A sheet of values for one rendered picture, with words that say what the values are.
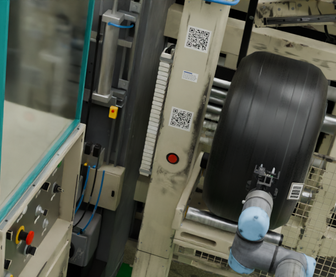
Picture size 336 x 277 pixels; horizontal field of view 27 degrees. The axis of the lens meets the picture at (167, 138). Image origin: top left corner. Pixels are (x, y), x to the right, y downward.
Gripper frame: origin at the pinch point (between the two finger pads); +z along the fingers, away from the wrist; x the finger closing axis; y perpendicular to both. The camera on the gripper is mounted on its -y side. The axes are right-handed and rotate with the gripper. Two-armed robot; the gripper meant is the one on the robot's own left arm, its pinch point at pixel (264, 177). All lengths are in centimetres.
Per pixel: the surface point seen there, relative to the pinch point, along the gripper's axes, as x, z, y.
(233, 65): 23, 78, 7
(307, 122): -7.8, 8.7, 17.1
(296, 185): -9.7, 2.5, -0.9
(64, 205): 59, -4, -28
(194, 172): 23.9, 36.9, -23.5
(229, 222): 6.7, 18.1, -29.0
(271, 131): 1.9, 4.9, 12.9
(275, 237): -9.5, 17.9, -29.2
